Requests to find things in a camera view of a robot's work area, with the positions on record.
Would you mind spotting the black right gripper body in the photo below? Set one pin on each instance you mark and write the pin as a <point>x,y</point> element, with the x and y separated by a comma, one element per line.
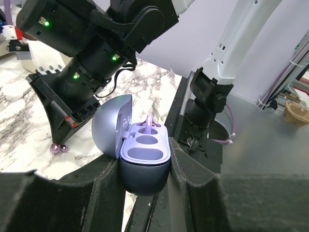
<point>65,118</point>

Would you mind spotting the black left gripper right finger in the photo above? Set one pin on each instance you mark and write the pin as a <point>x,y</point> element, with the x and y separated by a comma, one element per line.
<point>229,200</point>

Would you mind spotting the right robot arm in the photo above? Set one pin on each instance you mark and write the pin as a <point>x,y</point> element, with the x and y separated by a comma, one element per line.
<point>101,44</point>

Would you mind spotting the purple earbud charging case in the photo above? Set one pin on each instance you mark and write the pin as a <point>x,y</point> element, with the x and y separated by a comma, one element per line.
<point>144,160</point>

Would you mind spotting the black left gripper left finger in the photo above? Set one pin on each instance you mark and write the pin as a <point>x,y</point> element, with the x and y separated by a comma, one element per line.
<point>90,199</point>

